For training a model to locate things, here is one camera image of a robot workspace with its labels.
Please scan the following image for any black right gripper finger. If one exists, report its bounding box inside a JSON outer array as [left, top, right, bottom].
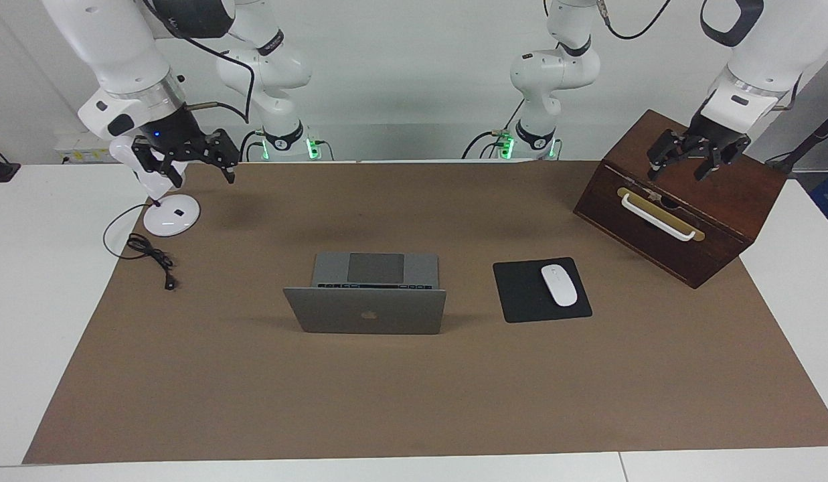
[[208, 130, 241, 184], [132, 139, 185, 189]]

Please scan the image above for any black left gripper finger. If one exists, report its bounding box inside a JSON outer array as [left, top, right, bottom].
[[695, 136, 751, 181], [647, 129, 687, 181]]

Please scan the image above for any grey laptop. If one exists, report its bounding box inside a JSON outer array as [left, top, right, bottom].
[[283, 251, 448, 335]]

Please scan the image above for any dark wooden box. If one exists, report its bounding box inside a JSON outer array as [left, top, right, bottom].
[[573, 109, 787, 289]]

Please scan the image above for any white desk lamp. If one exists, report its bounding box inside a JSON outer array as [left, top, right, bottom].
[[109, 137, 201, 237]]

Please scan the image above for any white power strip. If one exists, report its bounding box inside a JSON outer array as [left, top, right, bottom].
[[54, 133, 112, 165]]

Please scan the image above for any black stand pole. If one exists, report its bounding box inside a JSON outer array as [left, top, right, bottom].
[[765, 106, 828, 176]]

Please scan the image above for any white computer mouse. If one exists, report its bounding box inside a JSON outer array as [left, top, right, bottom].
[[541, 264, 579, 307]]

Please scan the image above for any black mouse pad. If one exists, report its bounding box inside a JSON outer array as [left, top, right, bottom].
[[493, 257, 593, 324]]

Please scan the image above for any brown table mat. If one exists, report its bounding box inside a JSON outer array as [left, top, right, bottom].
[[22, 161, 828, 465]]

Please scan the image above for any black base cable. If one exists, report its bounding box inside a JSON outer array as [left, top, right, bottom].
[[239, 130, 267, 162], [462, 100, 525, 160]]

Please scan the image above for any white box handle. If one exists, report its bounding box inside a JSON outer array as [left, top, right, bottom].
[[620, 193, 697, 242]]

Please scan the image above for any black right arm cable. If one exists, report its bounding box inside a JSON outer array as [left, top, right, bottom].
[[143, 0, 256, 125]]

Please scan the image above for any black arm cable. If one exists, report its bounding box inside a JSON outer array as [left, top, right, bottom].
[[143, 0, 256, 125], [598, 0, 675, 41]]

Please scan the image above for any black lamp cable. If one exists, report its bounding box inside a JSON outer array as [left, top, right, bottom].
[[103, 203, 178, 292]]

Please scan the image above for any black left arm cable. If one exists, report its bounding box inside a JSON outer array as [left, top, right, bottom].
[[598, 0, 675, 41]]

